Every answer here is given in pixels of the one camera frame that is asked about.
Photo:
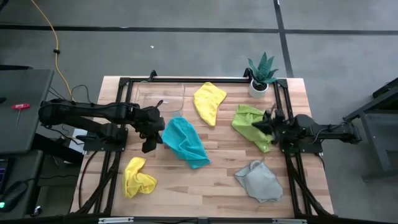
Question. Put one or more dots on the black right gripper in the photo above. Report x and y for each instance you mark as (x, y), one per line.
(276, 127)

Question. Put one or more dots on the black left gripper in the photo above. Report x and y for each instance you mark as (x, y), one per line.
(149, 121)

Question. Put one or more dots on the lime green microfiber towel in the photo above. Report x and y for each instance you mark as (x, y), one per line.
(247, 124)

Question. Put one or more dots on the teal microfiber towel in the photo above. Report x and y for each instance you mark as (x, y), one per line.
(185, 143)

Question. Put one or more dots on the clear plastic bin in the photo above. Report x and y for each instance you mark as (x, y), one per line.
(161, 93)

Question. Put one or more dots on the grey microfiber towel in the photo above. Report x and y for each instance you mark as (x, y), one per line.
(259, 182)

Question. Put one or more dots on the yellow microfiber towel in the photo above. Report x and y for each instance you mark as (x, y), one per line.
(135, 180)
(208, 101)

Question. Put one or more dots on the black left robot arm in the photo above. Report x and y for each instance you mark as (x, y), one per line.
(93, 112)

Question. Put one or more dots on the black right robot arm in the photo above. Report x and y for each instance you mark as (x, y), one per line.
(311, 127)

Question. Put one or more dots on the white round plant pot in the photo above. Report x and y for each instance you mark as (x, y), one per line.
(256, 92)

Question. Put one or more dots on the green artificial succulent plant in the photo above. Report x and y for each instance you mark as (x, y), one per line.
(262, 70)

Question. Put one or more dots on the white flat box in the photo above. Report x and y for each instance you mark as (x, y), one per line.
(74, 146)

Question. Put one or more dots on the black metal side table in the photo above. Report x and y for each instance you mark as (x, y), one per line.
(376, 130)

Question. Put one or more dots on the dark grey side desk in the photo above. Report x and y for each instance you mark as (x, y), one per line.
(28, 124)

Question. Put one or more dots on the black computer mouse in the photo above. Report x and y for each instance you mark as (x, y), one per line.
(14, 194)

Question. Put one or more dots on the silver metal bracket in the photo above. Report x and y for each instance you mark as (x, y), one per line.
(289, 221)
(115, 220)

